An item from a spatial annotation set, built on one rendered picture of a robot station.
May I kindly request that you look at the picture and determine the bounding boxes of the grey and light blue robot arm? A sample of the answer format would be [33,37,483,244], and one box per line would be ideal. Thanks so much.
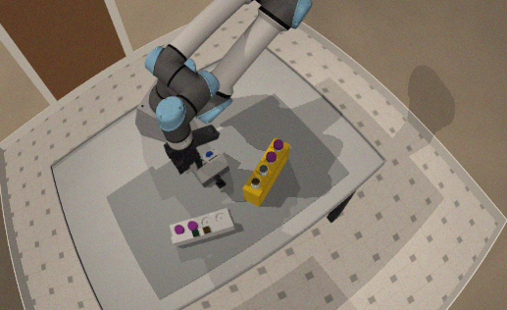
[144,0,313,150]

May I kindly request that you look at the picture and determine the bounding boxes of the grey key housing with blue and green buttons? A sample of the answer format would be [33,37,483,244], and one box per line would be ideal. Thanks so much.
[191,147,229,189]

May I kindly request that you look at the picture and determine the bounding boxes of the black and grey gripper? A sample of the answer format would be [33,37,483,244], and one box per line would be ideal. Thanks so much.
[163,138,203,175]

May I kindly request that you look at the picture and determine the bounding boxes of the purple round cap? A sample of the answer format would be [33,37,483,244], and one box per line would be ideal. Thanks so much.
[175,225,184,234]
[274,139,283,150]
[266,151,277,163]
[187,221,198,231]

